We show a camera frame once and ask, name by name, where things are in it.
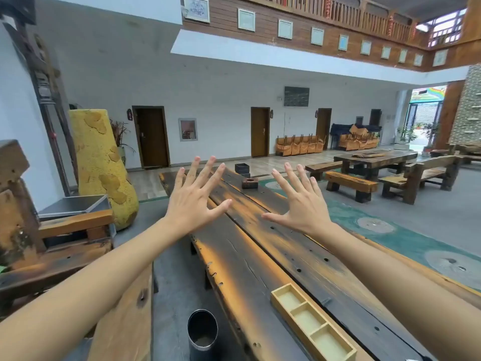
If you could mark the person's left hand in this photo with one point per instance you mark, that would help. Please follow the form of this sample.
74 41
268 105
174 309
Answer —
191 206

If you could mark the person's right hand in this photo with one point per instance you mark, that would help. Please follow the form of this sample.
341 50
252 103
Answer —
304 210

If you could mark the person's left little finger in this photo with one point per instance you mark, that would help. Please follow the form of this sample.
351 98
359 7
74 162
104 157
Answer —
180 180

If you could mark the person's right little finger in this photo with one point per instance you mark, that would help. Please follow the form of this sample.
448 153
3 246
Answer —
315 188

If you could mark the person's right thumb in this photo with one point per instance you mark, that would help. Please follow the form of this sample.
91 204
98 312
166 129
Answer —
274 218

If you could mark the person's left middle finger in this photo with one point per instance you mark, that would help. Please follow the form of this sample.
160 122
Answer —
208 171

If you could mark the person's right middle finger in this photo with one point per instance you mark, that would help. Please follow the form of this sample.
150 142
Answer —
293 177

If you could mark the person's left thumb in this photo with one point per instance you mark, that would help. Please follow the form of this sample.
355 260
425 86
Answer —
220 209

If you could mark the person's left forearm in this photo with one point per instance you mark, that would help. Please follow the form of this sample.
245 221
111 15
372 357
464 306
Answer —
94 274

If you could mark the person's right forearm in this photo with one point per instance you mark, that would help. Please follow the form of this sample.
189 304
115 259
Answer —
406 289

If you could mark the row of orange wooden chairs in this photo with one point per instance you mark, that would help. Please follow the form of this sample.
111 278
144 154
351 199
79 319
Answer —
300 144

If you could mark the small black box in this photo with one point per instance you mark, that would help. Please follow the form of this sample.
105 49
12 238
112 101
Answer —
242 169

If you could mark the dark square wooden ashtray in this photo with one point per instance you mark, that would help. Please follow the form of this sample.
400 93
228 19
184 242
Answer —
250 183

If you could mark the dark brown wooden door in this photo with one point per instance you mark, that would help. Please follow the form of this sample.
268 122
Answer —
375 117
260 131
323 127
152 137

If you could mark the flat wooden tea tray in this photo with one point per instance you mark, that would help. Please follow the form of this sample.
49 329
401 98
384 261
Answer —
368 154

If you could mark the pile of stacked wooden furniture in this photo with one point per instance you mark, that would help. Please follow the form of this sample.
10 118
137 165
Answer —
357 139

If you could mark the dark rustic wooden table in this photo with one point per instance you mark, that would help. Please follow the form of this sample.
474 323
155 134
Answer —
375 161

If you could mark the vase with dried plants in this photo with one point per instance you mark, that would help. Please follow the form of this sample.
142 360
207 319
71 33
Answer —
121 142

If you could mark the tall yellow textured sculpture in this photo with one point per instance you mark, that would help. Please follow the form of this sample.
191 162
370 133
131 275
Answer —
99 165

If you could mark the green potted plant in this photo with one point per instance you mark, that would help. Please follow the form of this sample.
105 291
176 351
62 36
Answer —
406 137
430 137

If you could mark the rustic wooden bench with backrest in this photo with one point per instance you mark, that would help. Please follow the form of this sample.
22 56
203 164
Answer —
421 178

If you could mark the three-compartment wooden tray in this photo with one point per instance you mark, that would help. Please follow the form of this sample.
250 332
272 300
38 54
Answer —
313 321

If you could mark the grey metal box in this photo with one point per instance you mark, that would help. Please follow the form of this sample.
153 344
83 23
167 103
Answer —
71 206

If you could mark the metal cylinder cup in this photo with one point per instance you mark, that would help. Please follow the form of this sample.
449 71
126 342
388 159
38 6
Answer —
203 334

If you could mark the row of small framed pictures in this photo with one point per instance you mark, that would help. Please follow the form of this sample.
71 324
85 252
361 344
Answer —
317 36

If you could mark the rustic wooden armchair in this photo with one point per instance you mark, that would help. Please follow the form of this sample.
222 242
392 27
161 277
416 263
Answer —
45 255

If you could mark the carved wooden seat set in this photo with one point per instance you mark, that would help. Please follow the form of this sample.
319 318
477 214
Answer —
466 150

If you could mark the large white framed picture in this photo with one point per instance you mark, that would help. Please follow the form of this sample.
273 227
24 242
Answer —
196 8

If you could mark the brick column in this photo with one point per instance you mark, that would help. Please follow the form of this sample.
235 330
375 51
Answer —
468 105

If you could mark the wooden balcony railing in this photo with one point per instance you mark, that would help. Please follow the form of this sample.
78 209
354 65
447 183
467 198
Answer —
357 14

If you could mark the grey framed wall picture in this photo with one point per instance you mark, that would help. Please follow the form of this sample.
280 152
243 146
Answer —
187 129

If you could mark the dark wall board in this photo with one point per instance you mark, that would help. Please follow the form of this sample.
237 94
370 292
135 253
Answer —
296 96

